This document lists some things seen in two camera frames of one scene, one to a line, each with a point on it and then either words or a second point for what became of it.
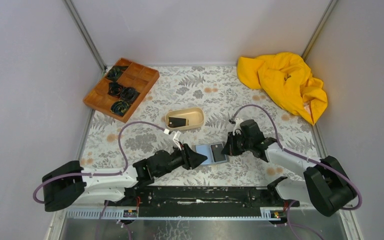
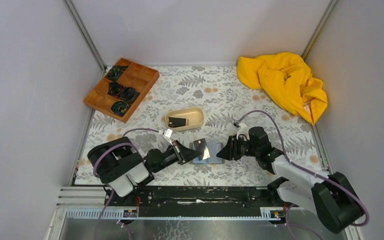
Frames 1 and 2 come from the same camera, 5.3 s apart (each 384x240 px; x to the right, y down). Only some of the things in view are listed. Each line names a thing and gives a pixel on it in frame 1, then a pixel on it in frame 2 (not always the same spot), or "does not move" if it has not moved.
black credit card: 176,122 does not move
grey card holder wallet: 213,152 does not move
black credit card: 217,149 -> 201,147
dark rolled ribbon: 129,94 does not move
